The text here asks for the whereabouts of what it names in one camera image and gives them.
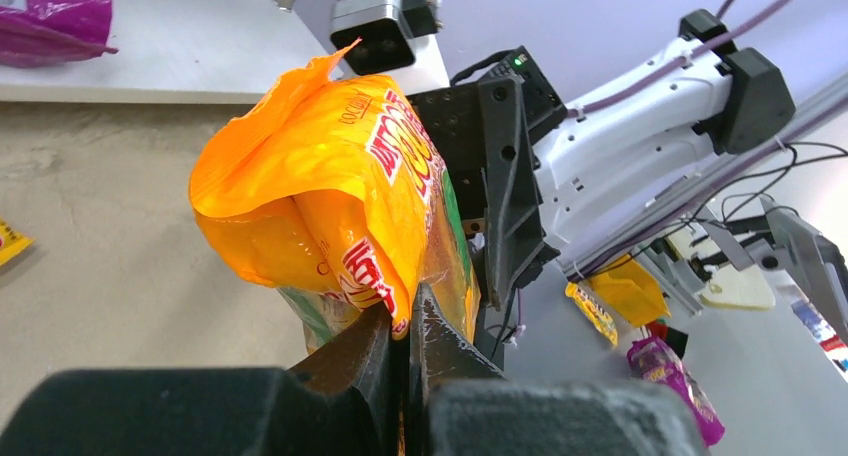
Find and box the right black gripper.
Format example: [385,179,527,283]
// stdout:
[408,46,567,308]

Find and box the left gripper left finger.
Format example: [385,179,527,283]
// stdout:
[289,306,400,455]

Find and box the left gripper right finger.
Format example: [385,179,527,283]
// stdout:
[405,283,504,455]

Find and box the orange candy bag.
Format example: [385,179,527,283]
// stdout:
[188,49,481,351]

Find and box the yellow m&m bag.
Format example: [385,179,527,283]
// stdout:
[0,220,33,266]

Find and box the purple candy bag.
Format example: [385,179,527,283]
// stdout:
[1,0,118,68]

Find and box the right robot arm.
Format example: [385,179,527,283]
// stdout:
[410,10,795,308]

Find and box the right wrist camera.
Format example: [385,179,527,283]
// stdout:
[330,0,439,76]

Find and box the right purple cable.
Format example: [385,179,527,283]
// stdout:
[566,0,819,120]

